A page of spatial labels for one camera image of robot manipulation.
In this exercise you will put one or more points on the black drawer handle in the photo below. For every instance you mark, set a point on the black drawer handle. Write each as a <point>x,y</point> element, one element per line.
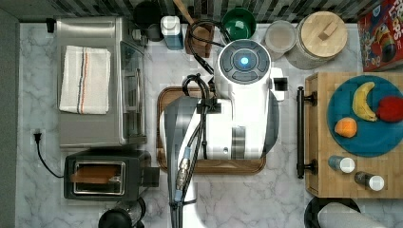
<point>301,165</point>

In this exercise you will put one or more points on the wooden drawer box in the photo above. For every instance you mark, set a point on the wooden drawer box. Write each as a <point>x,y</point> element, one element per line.
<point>320,146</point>

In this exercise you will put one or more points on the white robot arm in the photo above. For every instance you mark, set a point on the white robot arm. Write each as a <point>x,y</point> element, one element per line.
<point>233,117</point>

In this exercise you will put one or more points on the wooden tray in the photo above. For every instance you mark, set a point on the wooden tray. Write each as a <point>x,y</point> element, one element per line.
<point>203,167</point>

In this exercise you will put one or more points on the silver toaster oven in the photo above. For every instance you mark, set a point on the silver toaster oven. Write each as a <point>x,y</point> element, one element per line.
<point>124,121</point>

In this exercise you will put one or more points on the wooden utensil holder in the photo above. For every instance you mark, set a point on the wooden utensil holder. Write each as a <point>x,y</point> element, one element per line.
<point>201,48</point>

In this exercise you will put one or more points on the wooden spoon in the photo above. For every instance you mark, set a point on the wooden spoon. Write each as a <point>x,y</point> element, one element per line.
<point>198,31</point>

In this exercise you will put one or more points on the dark grey toaster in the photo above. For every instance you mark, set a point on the dark grey toaster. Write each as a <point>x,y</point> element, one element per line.
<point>135,174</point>

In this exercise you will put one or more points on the small dark cup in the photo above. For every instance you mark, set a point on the small dark cup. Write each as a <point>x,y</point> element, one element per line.
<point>153,33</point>

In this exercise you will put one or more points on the blue bottle white cap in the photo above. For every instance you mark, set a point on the blue bottle white cap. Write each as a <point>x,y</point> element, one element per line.
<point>172,32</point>

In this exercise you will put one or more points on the green mug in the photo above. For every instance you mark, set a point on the green mug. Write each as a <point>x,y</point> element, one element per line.
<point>240,23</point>

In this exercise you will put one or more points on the plastic cereal container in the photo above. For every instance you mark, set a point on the plastic cereal container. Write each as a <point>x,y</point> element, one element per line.
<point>279,38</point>

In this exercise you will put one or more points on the white striped towel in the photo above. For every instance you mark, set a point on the white striped towel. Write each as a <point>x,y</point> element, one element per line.
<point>85,83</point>

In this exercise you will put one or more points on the wooden toast slice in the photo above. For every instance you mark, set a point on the wooden toast slice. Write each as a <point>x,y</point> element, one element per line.
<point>94,174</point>

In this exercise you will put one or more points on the glass jar wooden lid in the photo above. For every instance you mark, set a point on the glass jar wooden lid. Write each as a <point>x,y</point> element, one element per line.
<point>320,37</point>

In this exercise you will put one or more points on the orange fruit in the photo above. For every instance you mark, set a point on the orange fruit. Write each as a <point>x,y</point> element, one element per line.
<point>346,127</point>

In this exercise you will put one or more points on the black paper towel holder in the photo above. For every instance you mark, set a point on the black paper towel holder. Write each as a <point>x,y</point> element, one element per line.
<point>316,204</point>

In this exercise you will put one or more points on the blue shaker white cap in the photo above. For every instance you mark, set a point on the blue shaker white cap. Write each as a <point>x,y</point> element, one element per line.
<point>343,164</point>

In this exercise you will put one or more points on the yellow banana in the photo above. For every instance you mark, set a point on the yellow banana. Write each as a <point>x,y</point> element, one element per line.
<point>360,106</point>

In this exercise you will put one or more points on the paper towel roll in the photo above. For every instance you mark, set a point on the paper towel roll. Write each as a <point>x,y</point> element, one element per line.
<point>337,215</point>

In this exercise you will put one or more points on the blue plate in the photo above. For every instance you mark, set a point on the blue plate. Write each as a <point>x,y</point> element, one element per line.
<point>372,139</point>

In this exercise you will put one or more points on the grey shaker white cap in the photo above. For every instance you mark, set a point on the grey shaker white cap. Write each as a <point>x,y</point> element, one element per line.
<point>374,182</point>

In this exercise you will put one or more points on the red apple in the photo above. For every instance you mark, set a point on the red apple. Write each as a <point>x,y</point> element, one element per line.
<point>390,109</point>

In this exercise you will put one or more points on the cereal box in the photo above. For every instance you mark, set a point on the cereal box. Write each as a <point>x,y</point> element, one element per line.
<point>381,36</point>

